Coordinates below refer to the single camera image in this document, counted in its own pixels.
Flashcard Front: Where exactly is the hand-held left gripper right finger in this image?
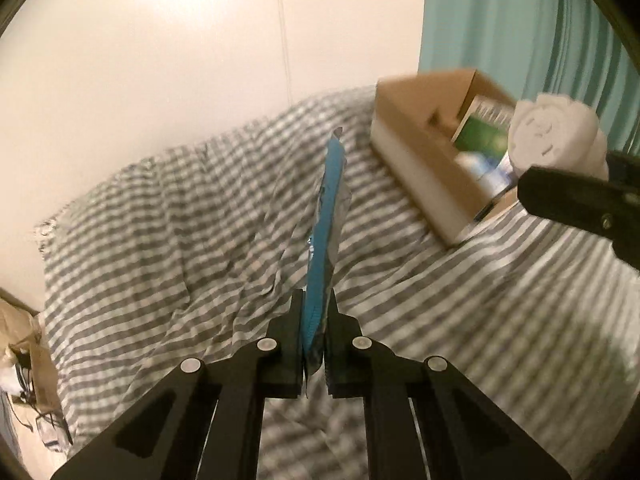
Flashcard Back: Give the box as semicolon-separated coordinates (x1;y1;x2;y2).
324;290;573;480

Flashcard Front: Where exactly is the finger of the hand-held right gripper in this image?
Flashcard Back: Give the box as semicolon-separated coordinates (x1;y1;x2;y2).
606;151;640;189
517;166;640;273

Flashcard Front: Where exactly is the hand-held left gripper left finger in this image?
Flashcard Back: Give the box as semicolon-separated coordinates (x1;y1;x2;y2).
52;288;306;480

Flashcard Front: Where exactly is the blue white tissue packet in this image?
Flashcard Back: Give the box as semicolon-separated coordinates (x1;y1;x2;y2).
480;157;518;198

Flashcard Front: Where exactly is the white towel roll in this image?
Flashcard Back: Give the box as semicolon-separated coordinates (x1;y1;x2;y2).
506;91;612;182

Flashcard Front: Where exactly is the green white medicine box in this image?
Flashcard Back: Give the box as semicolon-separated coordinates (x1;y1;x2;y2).
451;95;516;162

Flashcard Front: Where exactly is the blue foil packet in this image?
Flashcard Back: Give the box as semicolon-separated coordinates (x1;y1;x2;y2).
300;127;352;391

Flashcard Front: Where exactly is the brown cardboard box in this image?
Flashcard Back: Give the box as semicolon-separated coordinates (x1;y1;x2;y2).
370;68;522;249

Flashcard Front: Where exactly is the grey white checked blanket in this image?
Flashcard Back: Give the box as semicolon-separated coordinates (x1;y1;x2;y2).
37;85;640;480

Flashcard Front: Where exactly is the green curtain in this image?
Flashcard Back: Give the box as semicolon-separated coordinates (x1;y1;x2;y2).
417;0;640;161

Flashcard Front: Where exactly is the small cluttered cardboard box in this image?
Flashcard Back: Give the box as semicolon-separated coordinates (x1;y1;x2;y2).
0;287;65;413

